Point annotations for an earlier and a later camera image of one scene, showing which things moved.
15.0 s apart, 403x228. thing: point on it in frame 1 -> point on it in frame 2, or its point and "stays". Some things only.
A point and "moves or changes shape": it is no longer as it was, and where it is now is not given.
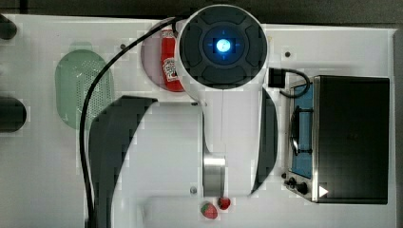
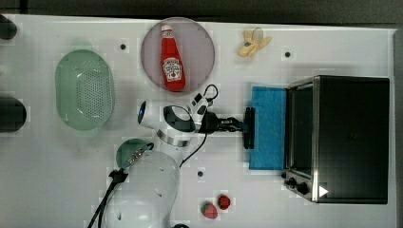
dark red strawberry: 223,202 stays
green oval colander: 74,73 stays
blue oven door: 301,131 moves or changes shape
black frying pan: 12,114 stays
